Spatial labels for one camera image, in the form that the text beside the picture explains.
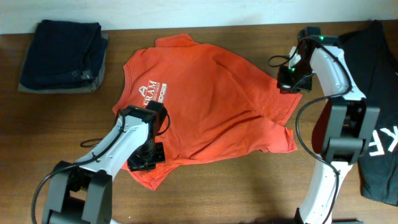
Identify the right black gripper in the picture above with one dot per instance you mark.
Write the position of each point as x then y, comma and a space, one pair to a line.
285, 86

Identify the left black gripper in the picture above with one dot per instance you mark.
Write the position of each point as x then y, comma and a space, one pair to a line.
135, 164

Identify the red polo shirt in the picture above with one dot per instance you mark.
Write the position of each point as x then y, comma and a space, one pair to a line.
221, 106

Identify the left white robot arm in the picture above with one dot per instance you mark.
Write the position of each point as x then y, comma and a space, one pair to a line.
82, 192

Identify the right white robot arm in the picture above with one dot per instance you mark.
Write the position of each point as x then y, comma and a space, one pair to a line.
344, 128

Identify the black printed t-shirt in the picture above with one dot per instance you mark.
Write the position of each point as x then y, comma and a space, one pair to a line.
374, 70

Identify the folded grey garment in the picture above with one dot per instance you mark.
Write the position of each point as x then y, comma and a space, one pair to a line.
93, 86

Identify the folded navy blue garment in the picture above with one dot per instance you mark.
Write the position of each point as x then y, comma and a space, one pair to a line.
64, 54

